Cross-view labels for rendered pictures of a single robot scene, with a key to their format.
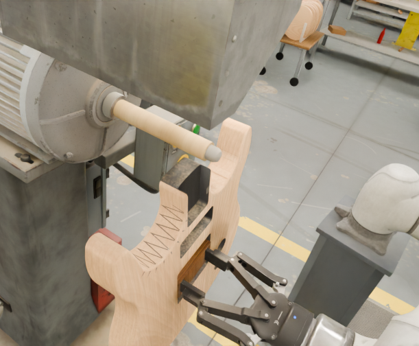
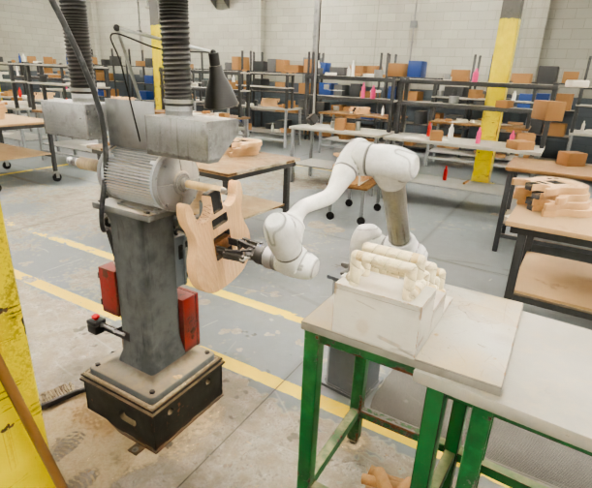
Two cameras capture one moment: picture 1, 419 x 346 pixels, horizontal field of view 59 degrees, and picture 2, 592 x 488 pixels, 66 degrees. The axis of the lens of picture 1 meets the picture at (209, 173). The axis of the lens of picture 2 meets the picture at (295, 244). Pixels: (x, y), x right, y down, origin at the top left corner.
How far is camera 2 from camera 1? 1.31 m
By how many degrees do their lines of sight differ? 17
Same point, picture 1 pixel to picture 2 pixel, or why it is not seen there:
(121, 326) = (191, 254)
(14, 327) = (131, 354)
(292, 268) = not seen: hidden behind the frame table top
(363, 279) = not seen: hidden behind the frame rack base
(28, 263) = (144, 285)
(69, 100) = (168, 179)
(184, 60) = (200, 146)
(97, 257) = (179, 207)
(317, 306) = not seen: hidden behind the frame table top
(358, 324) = (398, 376)
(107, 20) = (179, 140)
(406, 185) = (367, 231)
